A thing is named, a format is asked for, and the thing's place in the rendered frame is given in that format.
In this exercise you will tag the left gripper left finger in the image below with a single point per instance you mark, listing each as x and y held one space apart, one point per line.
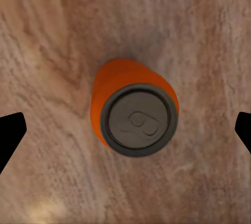
12 129

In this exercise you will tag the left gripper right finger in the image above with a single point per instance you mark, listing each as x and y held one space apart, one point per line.
243 128

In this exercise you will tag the can of soda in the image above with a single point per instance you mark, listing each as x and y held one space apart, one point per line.
134 111

